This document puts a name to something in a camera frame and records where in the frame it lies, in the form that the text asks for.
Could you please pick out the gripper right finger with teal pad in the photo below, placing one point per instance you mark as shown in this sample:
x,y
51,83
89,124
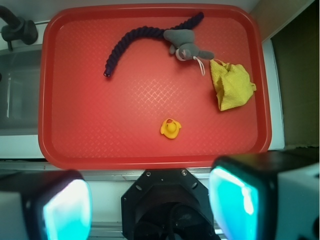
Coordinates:
x,y
267,196

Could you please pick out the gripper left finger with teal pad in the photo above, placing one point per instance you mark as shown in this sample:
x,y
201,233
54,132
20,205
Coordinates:
x,y
46,205

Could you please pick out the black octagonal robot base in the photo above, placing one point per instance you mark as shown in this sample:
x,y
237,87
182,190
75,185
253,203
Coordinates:
x,y
167,204

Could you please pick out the yellow cloth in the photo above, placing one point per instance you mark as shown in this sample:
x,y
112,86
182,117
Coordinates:
x,y
232,84

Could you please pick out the yellow rubber duck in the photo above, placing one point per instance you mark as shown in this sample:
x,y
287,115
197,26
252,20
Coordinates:
x,y
170,128

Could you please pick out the metal sink basin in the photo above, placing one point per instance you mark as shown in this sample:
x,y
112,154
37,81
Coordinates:
x,y
19,90

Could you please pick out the grey plush mouse toy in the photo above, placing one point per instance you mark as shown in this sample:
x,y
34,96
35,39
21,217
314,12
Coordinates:
x,y
184,48

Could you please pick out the black faucet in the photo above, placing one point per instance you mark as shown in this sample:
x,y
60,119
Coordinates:
x,y
17,28

